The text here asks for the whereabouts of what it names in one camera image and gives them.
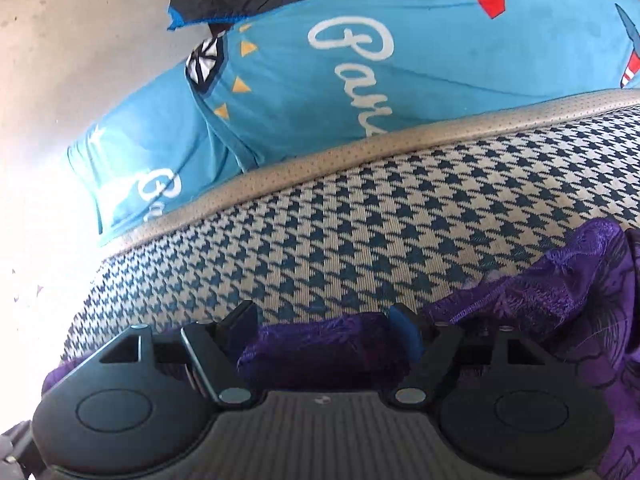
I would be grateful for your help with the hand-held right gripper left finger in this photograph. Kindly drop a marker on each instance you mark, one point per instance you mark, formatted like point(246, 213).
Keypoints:
point(240, 330)

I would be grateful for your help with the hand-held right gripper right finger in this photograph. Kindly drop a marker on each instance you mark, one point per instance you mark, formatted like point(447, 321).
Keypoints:
point(405, 335)

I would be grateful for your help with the purple floral shirt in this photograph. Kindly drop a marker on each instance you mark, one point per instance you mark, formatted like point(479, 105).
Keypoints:
point(575, 300)

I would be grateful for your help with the houndstooth bed mat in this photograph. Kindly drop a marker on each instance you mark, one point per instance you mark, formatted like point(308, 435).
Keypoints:
point(350, 220)

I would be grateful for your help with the blue printed blanket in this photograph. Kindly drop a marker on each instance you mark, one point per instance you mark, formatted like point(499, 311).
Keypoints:
point(425, 85)

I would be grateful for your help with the dark jacket with blue trim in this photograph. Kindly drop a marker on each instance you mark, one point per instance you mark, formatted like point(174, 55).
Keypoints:
point(235, 0)

